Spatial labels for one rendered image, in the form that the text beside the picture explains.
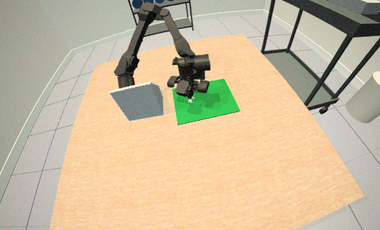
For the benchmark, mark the black cooling fan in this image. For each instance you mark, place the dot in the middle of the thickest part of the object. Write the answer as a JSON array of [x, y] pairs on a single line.
[[198, 75]]

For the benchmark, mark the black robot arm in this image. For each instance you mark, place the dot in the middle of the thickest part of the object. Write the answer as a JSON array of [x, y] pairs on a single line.
[[128, 63]]

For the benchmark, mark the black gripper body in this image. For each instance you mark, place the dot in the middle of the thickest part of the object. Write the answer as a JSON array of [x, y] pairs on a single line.
[[201, 86]]

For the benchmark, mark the green circuit board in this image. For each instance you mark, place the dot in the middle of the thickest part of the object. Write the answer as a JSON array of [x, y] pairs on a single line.
[[217, 101]]

